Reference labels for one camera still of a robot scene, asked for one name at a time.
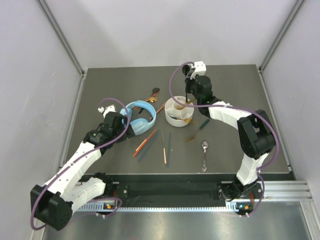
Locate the small black spoon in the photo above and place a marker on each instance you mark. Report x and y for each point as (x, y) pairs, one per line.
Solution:
(155, 91)

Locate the silver copper chopstick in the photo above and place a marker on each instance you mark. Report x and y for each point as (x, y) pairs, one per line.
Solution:
(164, 149)

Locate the gold spoon green handle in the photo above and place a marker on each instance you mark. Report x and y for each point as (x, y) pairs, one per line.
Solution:
(149, 100)

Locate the light blue headphones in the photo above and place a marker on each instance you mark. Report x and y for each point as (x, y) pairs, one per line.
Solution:
(141, 125)

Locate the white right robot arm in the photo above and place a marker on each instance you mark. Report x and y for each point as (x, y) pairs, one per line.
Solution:
(254, 130)

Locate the silver ornate spoon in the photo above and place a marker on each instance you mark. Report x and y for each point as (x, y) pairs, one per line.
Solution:
(205, 146)

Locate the gold utensil in container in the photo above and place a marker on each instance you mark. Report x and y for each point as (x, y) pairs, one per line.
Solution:
(187, 103)

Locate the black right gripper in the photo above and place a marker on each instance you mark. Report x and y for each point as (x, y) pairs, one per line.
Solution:
(192, 80)

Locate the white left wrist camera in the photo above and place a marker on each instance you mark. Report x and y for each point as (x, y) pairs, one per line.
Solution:
(107, 110)

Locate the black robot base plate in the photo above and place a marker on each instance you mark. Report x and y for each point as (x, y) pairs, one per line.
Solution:
(223, 187)

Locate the black spoon long handle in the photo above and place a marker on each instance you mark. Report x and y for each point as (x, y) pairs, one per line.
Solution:
(186, 88)

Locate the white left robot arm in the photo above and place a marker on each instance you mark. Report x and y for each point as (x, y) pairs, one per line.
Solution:
(55, 202)

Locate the aluminium frame rail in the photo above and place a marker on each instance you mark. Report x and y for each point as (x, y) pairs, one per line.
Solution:
(60, 35)

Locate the copper utensil beside container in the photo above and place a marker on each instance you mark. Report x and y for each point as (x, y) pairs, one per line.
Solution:
(157, 111)

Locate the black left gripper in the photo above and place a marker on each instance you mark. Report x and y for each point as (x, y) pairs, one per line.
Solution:
(129, 133)

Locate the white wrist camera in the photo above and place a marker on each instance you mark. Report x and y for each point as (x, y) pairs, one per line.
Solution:
(107, 110)
(194, 70)

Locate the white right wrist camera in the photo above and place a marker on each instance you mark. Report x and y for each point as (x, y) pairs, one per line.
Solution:
(194, 70)

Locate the dark teal chopstick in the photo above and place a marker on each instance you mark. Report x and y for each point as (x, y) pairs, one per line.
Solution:
(169, 150)
(149, 145)

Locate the grey slotted cable duct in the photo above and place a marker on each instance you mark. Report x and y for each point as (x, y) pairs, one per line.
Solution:
(108, 207)

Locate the white divided round container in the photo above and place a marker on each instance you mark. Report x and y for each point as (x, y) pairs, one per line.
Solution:
(176, 114)

